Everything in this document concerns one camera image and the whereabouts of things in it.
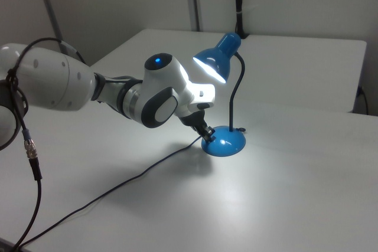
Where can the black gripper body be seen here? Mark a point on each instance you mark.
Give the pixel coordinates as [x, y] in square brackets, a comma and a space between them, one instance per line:
[193, 119]

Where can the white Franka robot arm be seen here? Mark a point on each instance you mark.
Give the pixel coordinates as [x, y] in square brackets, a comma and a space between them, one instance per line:
[59, 82]

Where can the blue desk lamp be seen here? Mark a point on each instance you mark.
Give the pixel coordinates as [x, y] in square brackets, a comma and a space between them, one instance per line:
[220, 57]

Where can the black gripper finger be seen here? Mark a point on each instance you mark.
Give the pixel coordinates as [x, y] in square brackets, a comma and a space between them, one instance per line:
[206, 131]
[211, 140]

